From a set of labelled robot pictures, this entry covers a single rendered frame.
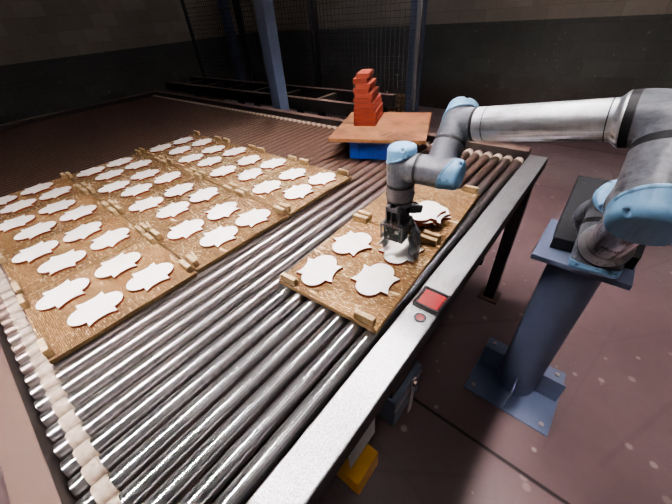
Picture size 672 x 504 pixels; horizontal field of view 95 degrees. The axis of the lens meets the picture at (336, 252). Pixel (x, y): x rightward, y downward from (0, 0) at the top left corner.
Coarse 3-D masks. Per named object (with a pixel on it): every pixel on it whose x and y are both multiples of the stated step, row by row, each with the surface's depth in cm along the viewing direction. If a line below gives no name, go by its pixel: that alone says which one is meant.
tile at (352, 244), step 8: (352, 232) 110; (360, 232) 110; (336, 240) 107; (344, 240) 107; (352, 240) 106; (360, 240) 106; (368, 240) 106; (336, 248) 104; (344, 248) 103; (352, 248) 103; (360, 248) 103; (368, 248) 103; (352, 256) 101
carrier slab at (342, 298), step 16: (352, 224) 116; (368, 224) 115; (336, 256) 102; (368, 256) 101; (432, 256) 99; (288, 272) 98; (352, 272) 95; (400, 272) 94; (416, 272) 93; (304, 288) 91; (320, 288) 91; (336, 288) 90; (352, 288) 90; (400, 288) 89; (320, 304) 88; (336, 304) 86; (352, 304) 85; (368, 304) 85; (384, 304) 84; (352, 320) 82; (384, 320) 80
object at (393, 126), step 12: (348, 120) 186; (384, 120) 181; (396, 120) 179; (408, 120) 178; (420, 120) 176; (336, 132) 170; (348, 132) 169; (360, 132) 167; (372, 132) 166; (384, 132) 164; (396, 132) 163; (408, 132) 162; (420, 132) 160
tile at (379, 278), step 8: (376, 264) 96; (384, 264) 95; (360, 272) 93; (368, 272) 93; (376, 272) 93; (384, 272) 93; (392, 272) 92; (352, 280) 92; (360, 280) 91; (368, 280) 90; (376, 280) 90; (384, 280) 90; (392, 280) 90; (360, 288) 88; (368, 288) 88; (376, 288) 88; (384, 288) 87; (368, 296) 86
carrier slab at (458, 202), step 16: (384, 192) 134; (416, 192) 132; (432, 192) 131; (448, 192) 130; (464, 192) 129; (368, 208) 125; (384, 208) 124; (448, 208) 120; (464, 208) 119; (448, 224) 112
